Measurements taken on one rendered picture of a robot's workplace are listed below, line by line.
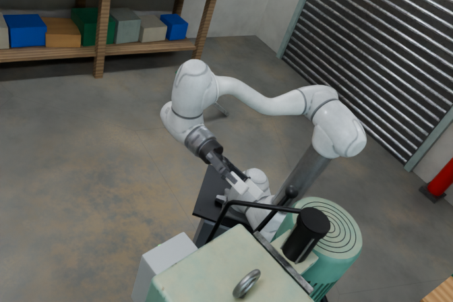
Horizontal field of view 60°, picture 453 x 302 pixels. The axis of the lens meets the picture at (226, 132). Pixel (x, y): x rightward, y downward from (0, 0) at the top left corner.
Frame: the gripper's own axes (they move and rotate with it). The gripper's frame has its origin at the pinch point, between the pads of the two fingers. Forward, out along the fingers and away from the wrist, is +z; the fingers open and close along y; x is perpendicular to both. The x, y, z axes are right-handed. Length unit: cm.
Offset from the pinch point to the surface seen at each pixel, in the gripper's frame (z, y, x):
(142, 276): 9.3, 41.8, -19.6
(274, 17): -240, -321, 133
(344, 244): 29.4, 17.6, 8.9
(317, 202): 18.8, 14.4, 11.5
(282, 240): 21.5, 29.0, 1.9
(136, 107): -183, -159, -43
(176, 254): 11.0, 40.6, -12.2
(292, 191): 10.7, 6.4, 8.8
